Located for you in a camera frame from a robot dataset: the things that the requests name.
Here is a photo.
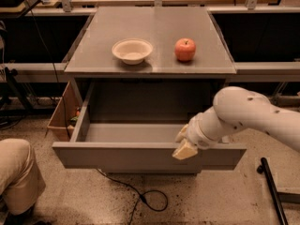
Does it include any red apple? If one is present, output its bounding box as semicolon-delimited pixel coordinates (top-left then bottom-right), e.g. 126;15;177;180
174;38;196;62

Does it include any white paper bowl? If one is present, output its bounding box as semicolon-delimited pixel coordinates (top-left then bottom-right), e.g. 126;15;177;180
112;38;153;65

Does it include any grey top drawer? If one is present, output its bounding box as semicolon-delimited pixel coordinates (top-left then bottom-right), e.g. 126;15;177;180
52;81;246;173

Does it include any grey bottom drawer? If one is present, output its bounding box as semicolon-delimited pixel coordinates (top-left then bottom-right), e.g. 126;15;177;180
97;169;201;175

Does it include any black metal stand leg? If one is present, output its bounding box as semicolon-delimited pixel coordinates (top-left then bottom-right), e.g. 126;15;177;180
257;157;288;225

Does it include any person's beige trouser leg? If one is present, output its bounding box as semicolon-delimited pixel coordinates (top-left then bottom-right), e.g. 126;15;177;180
0;139;46;216

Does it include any grey drawer cabinet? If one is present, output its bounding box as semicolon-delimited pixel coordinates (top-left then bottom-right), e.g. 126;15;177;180
66;7;235;111

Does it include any brown cardboard box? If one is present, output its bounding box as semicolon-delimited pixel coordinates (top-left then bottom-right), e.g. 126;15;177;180
47;82;81;142

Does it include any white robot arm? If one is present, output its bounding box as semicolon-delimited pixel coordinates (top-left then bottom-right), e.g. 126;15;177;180
172;86;300;160

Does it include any grey drawer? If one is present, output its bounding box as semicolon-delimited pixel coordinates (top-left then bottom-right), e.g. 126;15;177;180
97;169;201;175
52;81;246;173

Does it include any black floor cable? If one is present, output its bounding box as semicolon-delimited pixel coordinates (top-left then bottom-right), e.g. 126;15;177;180
96;168;169;225

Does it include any green and orange toy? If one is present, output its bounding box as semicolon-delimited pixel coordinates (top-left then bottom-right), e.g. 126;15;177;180
69;108;81;127

